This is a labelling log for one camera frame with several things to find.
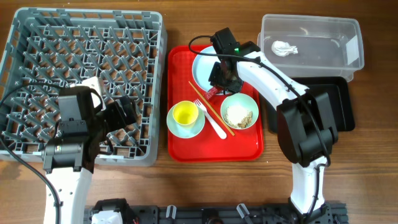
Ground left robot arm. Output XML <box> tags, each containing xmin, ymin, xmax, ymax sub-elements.
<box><xmin>42</xmin><ymin>86</ymin><xmax>137</xmax><ymax>223</ymax></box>

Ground wooden chopstick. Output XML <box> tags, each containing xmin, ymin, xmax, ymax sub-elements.
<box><xmin>188</xmin><ymin>81</ymin><xmax>235</xmax><ymax>136</ymax></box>

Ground white plastic fork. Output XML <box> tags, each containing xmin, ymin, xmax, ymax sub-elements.
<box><xmin>194</xmin><ymin>99</ymin><xmax>227</xmax><ymax>139</ymax></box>

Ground red sauce packet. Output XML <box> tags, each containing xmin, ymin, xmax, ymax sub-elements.
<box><xmin>204</xmin><ymin>86</ymin><xmax>221</xmax><ymax>100</ymax></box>

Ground yellow plastic cup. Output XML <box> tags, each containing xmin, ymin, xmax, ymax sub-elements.
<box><xmin>172</xmin><ymin>101</ymin><xmax>198</xmax><ymax>128</ymax></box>

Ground light blue plate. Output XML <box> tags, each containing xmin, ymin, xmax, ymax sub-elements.
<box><xmin>192</xmin><ymin>55</ymin><xmax>220</xmax><ymax>92</ymax></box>

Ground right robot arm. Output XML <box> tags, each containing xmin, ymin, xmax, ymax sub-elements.
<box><xmin>209</xmin><ymin>28</ymin><xmax>338</xmax><ymax>222</ymax></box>

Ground black plastic tray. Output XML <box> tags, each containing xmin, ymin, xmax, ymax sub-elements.
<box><xmin>264</xmin><ymin>76</ymin><xmax>356</xmax><ymax>134</ymax></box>

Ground grey dishwasher rack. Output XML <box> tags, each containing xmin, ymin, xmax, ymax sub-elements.
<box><xmin>1</xmin><ymin>7</ymin><xmax>167</xmax><ymax>166</ymax></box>

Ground rice and peanut shells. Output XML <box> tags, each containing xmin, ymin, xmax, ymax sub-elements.
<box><xmin>224</xmin><ymin>105</ymin><xmax>252</xmax><ymax>129</ymax></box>

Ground light blue small bowl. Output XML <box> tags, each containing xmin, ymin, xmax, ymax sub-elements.
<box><xmin>167</xmin><ymin>105</ymin><xmax>206</xmax><ymax>139</ymax></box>

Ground clear plastic bin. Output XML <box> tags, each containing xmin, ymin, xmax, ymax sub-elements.
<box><xmin>257</xmin><ymin>14</ymin><xmax>364</xmax><ymax>82</ymax></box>

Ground light green bowl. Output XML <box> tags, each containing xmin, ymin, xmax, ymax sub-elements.
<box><xmin>220</xmin><ymin>93</ymin><xmax>259</xmax><ymax>130</ymax></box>

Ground red plastic tray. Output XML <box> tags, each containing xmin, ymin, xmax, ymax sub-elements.
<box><xmin>167</xmin><ymin>45</ymin><xmax>264</xmax><ymax>162</ymax></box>

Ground white napkin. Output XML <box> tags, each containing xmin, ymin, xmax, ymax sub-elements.
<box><xmin>271</xmin><ymin>40</ymin><xmax>298</xmax><ymax>57</ymax></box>

